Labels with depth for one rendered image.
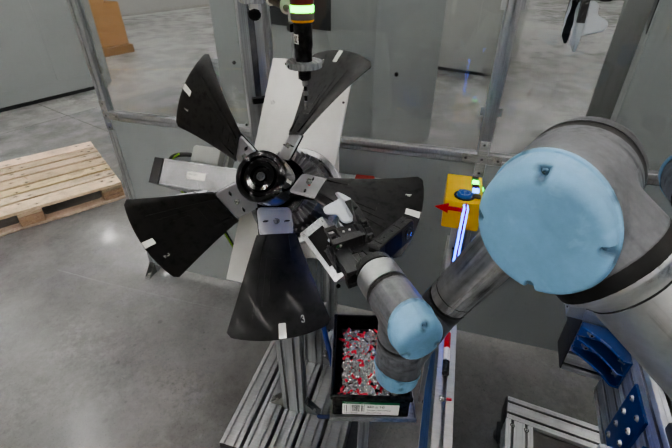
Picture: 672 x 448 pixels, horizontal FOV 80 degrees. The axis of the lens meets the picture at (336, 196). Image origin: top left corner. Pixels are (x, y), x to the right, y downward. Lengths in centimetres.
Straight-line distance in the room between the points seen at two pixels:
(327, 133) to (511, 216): 86
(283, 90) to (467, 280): 84
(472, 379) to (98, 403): 163
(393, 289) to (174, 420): 151
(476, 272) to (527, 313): 144
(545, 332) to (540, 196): 181
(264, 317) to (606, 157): 71
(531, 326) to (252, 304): 150
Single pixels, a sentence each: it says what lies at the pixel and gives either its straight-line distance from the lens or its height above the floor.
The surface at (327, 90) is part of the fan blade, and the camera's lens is 94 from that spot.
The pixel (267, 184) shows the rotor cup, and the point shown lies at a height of 121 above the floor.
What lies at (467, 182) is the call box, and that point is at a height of 107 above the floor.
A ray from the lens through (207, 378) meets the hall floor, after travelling 207.
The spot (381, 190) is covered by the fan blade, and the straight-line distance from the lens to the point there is 92.
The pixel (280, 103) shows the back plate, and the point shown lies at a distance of 126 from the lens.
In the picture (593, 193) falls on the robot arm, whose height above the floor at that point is 149.
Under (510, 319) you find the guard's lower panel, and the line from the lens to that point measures 210.
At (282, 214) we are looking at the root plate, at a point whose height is 112.
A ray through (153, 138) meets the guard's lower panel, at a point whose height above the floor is 89.
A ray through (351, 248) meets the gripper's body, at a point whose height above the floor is 119.
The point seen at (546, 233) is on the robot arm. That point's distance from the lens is 38.
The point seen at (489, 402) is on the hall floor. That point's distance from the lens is 204.
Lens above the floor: 165
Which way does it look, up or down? 31 degrees down
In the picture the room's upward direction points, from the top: straight up
